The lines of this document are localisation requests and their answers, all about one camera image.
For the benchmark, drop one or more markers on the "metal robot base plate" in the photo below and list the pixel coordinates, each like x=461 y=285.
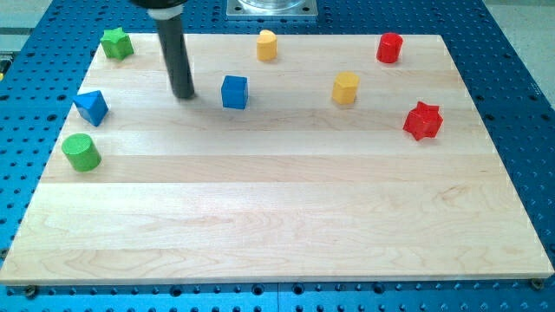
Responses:
x=245 y=9

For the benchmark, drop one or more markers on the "red star block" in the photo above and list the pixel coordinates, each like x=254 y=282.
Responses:
x=423 y=121

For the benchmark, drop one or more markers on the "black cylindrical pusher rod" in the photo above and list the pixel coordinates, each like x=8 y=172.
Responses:
x=167 y=17

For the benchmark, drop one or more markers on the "green star block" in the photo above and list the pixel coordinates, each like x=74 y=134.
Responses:
x=116 y=43

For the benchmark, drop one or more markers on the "green cylinder block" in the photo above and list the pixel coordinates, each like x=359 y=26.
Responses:
x=81 y=152

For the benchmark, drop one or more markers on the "yellow hexagon block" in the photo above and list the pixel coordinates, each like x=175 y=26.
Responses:
x=345 y=87

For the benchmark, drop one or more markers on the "blue perforated table plate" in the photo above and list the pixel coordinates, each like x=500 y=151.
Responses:
x=37 y=92

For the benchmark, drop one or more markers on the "blue cube block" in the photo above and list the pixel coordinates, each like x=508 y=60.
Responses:
x=234 y=92

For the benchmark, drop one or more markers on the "light wooden board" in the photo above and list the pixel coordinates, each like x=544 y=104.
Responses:
x=294 y=188

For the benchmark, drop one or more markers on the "blue triangle block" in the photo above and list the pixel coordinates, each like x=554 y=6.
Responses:
x=91 y=107

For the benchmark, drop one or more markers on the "red cylinder block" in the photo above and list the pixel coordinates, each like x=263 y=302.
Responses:
x=389 y=47

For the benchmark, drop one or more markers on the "yellow heart block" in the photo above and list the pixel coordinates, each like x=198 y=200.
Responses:
x=267 y=45

